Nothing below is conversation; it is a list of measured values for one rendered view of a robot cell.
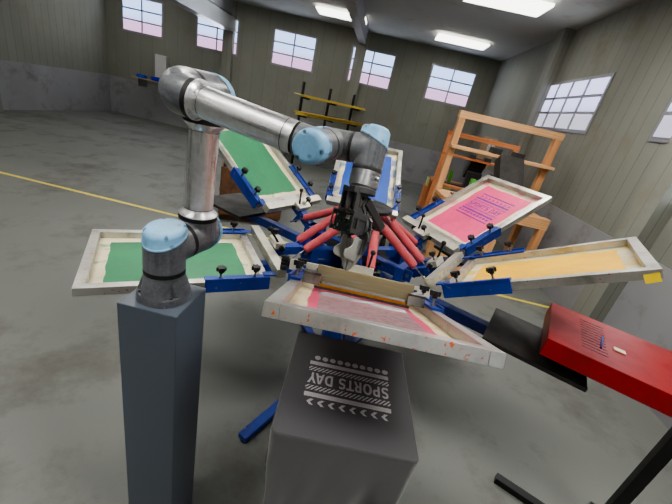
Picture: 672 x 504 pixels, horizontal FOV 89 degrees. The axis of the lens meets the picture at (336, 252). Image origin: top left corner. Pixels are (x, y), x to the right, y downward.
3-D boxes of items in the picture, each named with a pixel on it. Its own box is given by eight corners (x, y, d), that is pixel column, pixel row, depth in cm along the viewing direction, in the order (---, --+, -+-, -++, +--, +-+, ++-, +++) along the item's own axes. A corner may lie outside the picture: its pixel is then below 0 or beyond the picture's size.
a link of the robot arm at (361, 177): (363, 174, 91) (388, 177, 85) (359, 191, 91) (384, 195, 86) (345, 166, 85) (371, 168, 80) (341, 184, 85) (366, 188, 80)
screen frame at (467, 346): (503, 369, 80) (506, 353, 80) (261, 316, 79) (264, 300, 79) (418, 307, 159) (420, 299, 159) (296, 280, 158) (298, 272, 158)
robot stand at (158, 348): (130, 537, 145) (116, 302, 97) (156, 493, 161) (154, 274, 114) (170, 548, 144) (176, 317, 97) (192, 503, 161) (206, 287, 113)
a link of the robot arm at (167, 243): (131, 267, 97) (129, 223, 92) (166, 252, 109) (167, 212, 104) (166, 281, 95) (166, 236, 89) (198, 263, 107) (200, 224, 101)
